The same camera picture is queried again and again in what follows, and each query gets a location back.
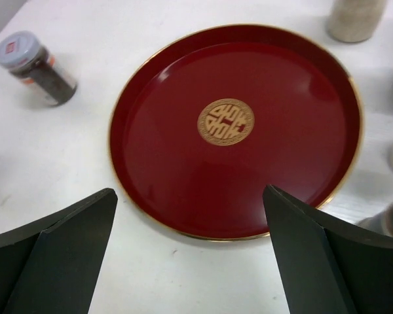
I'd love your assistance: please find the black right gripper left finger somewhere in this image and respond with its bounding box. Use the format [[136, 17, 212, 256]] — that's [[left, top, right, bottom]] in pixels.
[[0, 188, 118, 313]]

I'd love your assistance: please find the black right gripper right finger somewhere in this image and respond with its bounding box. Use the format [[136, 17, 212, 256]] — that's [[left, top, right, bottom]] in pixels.
[[263, 185, 393, 313]]

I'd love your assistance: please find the small black-lid spice bottle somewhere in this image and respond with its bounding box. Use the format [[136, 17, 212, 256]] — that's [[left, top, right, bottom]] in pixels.
[[356, 203, 393, 237]]

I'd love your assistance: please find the white-lid dark sauce jar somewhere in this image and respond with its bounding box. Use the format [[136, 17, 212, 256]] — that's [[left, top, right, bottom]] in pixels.
[[0, 31, 77, 105]]

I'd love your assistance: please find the clear-lid pale spice grinder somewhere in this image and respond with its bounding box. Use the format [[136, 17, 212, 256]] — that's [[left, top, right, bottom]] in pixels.
[[327, 0, 388, 43]]

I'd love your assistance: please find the red round tray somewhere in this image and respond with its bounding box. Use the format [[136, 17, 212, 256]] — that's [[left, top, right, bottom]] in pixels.
[[109, 24, 364, 241]]

